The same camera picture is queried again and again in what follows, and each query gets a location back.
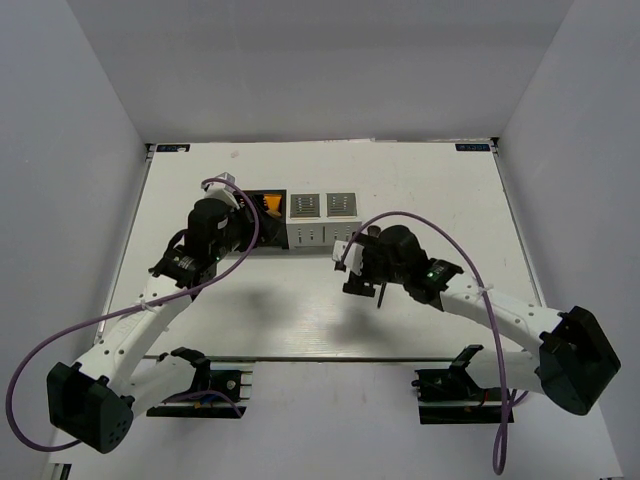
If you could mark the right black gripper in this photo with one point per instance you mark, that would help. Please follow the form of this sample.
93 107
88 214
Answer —
356 284

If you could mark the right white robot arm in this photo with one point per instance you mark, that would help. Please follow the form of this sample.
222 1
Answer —
565 356

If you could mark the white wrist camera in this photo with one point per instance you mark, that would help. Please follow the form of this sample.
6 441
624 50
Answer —
220 188
347 257

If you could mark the blue table label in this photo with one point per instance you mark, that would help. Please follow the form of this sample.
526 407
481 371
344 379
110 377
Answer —
172 148
473 147

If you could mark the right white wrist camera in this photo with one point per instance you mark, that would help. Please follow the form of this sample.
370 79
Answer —
347 257

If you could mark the black makeup brush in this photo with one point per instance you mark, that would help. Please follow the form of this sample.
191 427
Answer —
373 231
381 295

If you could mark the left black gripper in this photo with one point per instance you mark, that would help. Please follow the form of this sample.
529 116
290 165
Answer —
252 228

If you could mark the right blue table label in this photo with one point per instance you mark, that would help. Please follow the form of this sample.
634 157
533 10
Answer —
473 147

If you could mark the black slotted organizer box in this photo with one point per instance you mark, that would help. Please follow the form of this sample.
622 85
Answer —
272 231

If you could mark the orange cream tube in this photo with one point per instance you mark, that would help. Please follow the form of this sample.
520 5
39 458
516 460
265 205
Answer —
272 203

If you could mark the white slotted organizer box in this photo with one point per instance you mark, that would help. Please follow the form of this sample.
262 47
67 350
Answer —
319 219

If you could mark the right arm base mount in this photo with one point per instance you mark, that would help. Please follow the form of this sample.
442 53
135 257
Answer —
448 395

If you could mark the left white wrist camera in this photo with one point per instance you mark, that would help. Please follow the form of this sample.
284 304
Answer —
220 188

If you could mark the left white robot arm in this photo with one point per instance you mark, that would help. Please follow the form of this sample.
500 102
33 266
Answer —
96 399

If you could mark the left blue table label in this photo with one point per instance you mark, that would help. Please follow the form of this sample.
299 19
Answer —
172 148

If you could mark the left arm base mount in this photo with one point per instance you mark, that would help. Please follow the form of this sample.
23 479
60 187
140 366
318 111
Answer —
218 390

